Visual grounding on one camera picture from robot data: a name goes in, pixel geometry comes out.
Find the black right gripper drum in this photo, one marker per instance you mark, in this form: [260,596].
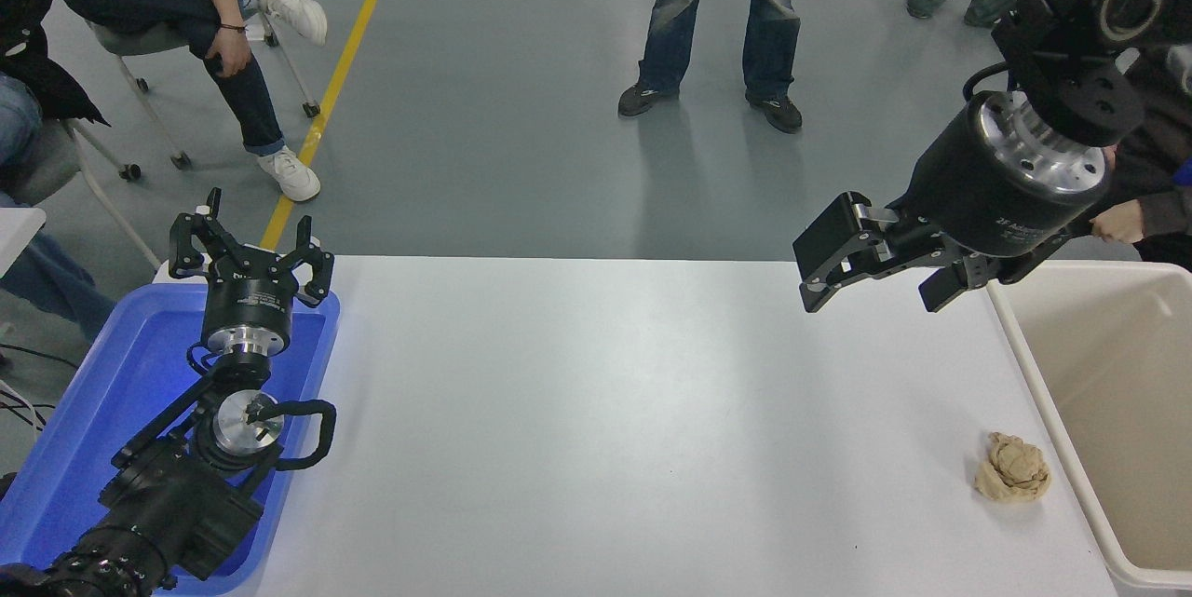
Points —
[978,192]

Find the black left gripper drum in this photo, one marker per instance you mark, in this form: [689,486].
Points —
[250,294]

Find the tan paper ball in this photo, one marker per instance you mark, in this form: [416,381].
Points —
[1013,469]

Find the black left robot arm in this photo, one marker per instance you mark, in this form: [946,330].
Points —
[177,504]

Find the crouching person's hand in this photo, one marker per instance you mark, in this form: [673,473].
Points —
[1122,223]

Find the seated person's hand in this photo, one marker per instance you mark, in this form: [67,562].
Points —
[228,49]

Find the blue plastic tray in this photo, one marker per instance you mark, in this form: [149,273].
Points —
[121,364]

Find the grey wheeled chair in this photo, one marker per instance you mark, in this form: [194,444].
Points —
[135,40]
[47,164]

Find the small white table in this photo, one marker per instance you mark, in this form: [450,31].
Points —
[17,234]

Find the crouching person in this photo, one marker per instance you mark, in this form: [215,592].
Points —
[1159,150]

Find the large pale plastic bin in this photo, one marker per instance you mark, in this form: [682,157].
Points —
[1117,392]

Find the person beside small table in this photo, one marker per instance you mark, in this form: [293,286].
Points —
[23,47]

